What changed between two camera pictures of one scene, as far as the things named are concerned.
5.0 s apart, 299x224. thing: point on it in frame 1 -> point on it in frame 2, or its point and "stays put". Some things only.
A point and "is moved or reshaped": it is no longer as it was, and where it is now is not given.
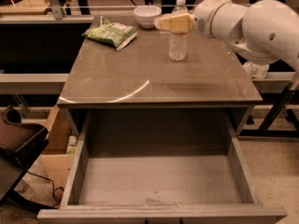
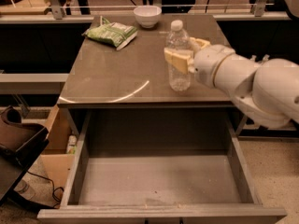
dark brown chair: (20, 145) stays put
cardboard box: (60, 149) stays put
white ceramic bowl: (147, 15) stays put
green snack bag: (114, 34) stays put
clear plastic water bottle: (178, 39) is moved or reshaped
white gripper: (204, 19) -> (206, 63)
